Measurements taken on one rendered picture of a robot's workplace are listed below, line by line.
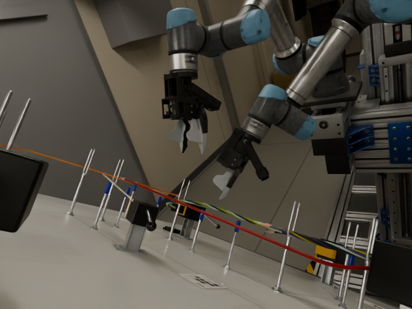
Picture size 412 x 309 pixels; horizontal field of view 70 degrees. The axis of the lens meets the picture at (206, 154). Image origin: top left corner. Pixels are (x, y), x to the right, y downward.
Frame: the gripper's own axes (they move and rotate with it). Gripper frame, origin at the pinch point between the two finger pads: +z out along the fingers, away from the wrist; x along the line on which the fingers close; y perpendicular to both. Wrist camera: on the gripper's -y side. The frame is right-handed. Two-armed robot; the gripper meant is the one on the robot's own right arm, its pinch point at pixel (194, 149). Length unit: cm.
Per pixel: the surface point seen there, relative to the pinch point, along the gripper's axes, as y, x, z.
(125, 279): 37, 36, 8
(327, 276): -14.7, 30.0, 30.1
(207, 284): 26.3, 35.3, 13.1
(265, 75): -388, -279, -88
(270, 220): -144, -87, 77
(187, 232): 4.5, 1.1, 21.7
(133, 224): 30.3, 23.8, 7.1
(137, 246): 30.1, 24.2, 10.3
